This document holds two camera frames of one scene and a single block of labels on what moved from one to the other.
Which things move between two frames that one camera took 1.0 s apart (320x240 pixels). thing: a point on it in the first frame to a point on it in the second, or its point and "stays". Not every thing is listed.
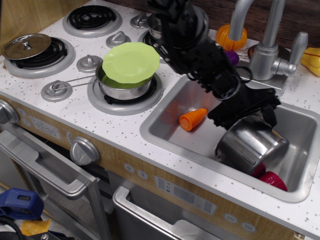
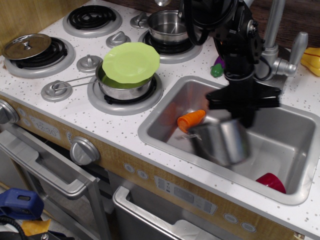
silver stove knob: [140, 21] stays
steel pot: [247, 143] to [225, 140]
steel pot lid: [26, 46] stays
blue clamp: [21, 204] stays
